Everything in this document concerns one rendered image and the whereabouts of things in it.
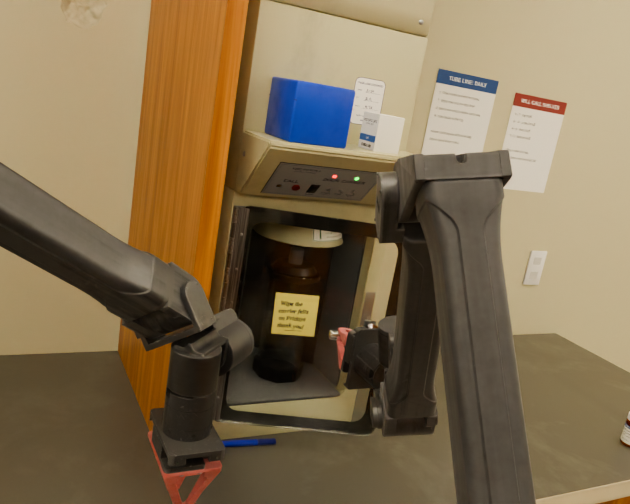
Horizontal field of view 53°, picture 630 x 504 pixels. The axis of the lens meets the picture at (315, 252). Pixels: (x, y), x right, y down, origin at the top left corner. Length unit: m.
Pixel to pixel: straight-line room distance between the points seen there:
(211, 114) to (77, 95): 0.53
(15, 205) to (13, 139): 0.81
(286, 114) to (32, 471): 0.69
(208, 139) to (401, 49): 0.40
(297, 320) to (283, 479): 0.27
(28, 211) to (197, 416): 0.29
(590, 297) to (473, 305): 1.94
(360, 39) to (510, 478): 0.81
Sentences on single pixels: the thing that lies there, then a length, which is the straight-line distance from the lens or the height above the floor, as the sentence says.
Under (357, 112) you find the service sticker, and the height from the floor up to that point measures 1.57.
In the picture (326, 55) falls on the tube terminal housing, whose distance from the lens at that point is 1.08.
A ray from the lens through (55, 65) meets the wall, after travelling 1.40.
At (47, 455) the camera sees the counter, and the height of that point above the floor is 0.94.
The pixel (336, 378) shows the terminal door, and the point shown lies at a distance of 1.15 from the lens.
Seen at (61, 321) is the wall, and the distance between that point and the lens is 1.52.
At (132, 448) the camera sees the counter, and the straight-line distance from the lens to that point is 1.19.
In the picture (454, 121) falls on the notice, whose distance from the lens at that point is 1.79.
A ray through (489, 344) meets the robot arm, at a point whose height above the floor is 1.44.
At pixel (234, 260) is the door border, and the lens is 1.06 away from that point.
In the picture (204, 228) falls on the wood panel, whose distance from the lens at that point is 0.94.
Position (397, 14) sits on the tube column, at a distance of 1.15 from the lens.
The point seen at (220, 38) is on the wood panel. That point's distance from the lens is 0.93.
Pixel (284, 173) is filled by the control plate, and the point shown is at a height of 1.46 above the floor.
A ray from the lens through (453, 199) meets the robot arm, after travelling 0.49.
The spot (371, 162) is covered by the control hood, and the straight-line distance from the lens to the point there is 1.01.
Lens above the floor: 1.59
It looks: 14 degrees down
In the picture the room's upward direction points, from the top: 10 degrees clockwise
